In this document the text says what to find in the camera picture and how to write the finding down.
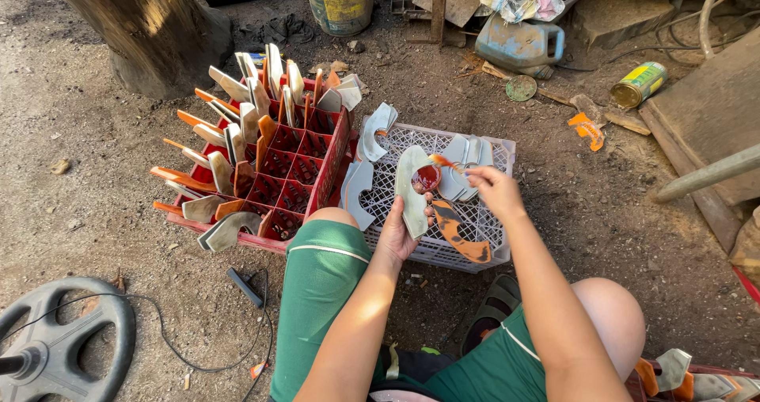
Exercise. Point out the person's right hand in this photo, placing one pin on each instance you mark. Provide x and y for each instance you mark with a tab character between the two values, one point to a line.
499	194

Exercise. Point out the person's left hand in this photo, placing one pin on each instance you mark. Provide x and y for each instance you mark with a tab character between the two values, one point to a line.
395	233

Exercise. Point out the person's left fingers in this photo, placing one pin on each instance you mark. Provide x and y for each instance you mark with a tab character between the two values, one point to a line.
430	210

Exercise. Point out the person's right fingers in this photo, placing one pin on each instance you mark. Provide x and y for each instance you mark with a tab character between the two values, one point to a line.
480	176

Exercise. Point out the small paint brush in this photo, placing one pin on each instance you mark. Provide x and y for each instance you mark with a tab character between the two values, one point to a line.
446	163

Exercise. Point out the grey curved metal piece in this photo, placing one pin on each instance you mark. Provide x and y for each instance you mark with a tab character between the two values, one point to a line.
409	176

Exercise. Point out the stack of grey curved pieces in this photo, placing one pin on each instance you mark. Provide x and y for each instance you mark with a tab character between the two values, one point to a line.
375	132
469	158
356	191

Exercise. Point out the small cup of red paint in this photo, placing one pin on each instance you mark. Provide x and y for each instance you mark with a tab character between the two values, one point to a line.
426	178

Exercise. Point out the orange black stained curved piece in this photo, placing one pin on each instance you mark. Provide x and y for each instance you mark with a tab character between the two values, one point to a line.
460	235

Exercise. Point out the white plastic lattice crate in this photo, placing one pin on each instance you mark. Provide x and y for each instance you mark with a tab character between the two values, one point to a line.
481	224

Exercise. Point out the round rusty can lid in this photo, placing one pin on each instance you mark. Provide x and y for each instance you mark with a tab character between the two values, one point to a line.
521	88

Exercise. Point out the orange torn wrapper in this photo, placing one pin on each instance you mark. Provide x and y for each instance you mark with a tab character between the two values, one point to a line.
586	130

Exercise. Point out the dark green sandal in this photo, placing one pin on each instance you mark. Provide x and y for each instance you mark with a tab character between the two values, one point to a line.
491	311

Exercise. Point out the person's green shorts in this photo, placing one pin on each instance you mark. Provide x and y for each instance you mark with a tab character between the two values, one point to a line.
320	289

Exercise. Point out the blue plastic jerry can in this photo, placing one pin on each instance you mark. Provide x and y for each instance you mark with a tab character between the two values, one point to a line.
518	42

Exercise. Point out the red plastic bottle crate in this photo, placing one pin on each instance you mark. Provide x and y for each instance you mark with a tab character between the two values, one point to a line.
291	176

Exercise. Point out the wood stick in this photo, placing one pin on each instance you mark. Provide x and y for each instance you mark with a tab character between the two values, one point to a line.
626	123

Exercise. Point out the upright wooden plank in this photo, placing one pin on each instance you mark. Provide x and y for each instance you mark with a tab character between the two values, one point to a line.
439	7

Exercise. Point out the yellow green tin can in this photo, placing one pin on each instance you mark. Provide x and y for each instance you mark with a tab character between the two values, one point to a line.
639	83

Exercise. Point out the group of curved pieces upright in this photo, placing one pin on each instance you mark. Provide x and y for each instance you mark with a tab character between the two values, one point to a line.
237	134

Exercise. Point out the grey concrete slab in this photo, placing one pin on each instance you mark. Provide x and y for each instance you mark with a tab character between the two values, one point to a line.
623	17

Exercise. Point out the green yellow paint bucket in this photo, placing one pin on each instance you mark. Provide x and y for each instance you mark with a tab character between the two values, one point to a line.
339	1

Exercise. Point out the grey metal pipe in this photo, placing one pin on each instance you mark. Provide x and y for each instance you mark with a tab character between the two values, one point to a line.
706	176

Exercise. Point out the black rag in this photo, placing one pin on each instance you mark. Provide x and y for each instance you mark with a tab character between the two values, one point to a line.
284	31

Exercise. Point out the wooden boards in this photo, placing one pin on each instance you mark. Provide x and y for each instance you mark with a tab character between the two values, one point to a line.
712	111

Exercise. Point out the tree trunk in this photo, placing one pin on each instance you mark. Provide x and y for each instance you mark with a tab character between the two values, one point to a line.
148	28

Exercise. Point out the black steering wheel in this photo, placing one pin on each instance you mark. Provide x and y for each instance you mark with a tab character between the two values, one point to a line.
56	348

